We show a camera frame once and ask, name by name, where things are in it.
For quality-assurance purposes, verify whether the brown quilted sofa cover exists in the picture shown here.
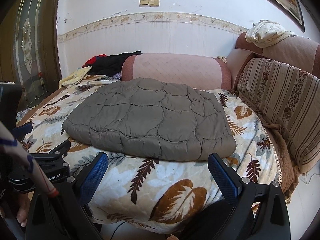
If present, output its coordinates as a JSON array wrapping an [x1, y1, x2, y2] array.
[[258, 113, 300, 204]]

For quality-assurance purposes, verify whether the white crumpled cloth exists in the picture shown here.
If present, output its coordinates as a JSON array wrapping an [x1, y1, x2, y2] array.
[[245, 20, 298, 48]]

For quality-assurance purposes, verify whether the grey quilted hooded jacket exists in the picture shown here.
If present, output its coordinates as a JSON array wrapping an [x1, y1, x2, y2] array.
[[62, 78, 236, 161]]

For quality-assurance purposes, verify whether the red garment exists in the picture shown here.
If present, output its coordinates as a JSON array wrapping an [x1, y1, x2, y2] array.
[[82, 54, 107, 68]]

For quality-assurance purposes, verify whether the black garment pile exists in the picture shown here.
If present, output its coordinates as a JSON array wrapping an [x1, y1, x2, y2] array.
[[87, 51, 143, 77]]

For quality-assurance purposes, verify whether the striped floral back cushion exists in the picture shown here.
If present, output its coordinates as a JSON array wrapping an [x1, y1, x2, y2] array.
[[236, 58, 319, 173]]

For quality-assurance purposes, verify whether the beige wall switch plate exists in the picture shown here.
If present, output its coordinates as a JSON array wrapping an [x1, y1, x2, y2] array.
[[139, 0, 160, 7]]

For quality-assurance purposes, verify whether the leaf pattern plush blanket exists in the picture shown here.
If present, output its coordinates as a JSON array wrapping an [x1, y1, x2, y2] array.
[[22, 75, 284, 234]]

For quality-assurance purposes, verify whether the pink sofa armrest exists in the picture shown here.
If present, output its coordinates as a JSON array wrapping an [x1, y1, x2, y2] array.
[[121, 53, 232, 90]]

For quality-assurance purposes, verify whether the yellow cloth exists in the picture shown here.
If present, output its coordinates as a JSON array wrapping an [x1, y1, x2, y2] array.
[[59, 66, 92, 88]]

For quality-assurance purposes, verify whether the person left hand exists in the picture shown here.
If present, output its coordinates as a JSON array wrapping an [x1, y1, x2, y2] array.
[[9, 193, 30, 228]]

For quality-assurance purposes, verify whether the wooden glass door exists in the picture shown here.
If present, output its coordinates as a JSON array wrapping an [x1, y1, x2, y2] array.
[[1, 0, 61, 110]]

